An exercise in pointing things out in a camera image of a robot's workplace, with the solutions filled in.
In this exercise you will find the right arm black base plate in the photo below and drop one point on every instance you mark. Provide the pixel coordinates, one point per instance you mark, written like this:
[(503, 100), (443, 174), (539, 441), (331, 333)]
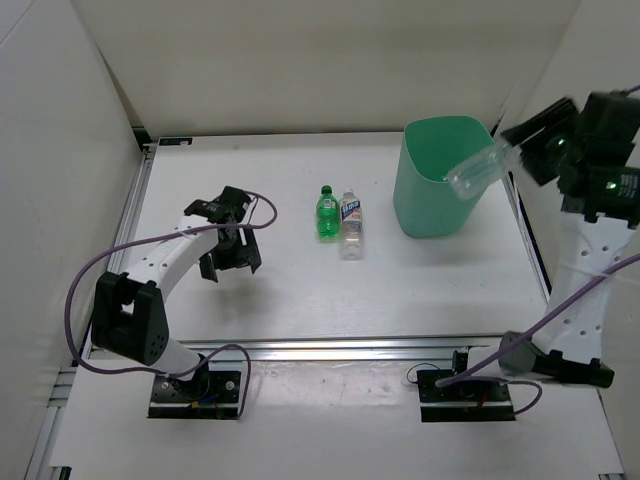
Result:
[(464, 402)]

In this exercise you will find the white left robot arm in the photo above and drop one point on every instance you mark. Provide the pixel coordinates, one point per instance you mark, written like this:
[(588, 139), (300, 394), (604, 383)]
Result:
[(129, 317)]

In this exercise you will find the aluminium table frame rail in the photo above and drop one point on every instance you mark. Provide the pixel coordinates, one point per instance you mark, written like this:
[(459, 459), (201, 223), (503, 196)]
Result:
[(331, 340)]

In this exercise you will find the clear unlabelled plastic bottle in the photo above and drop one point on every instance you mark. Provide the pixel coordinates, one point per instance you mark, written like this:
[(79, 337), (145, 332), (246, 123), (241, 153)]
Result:
[(486, 167)]

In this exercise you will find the green plastic bin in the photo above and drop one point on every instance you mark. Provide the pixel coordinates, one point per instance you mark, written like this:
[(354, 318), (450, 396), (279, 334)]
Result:
[(424, 202)]

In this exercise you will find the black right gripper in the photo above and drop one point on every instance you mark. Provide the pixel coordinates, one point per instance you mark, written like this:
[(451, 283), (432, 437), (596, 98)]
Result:
[(556, 115)]

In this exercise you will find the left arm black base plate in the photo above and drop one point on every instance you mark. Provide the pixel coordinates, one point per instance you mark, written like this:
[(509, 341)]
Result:
[(216, 395)]

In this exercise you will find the clear white-labelled plastic bottle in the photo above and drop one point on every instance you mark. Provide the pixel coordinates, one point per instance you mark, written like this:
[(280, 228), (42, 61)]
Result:
[(351, 226)]

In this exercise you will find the green plastic soda bottle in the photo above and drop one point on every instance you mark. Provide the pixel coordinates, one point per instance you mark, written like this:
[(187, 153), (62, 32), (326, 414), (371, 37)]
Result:
[(327, 214)]

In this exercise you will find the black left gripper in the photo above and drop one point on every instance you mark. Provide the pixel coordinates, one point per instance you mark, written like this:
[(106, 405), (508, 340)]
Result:
[(245, 252)]

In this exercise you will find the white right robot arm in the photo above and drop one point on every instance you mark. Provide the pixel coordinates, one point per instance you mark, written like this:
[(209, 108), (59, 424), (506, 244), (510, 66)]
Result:
[(596, 227)]

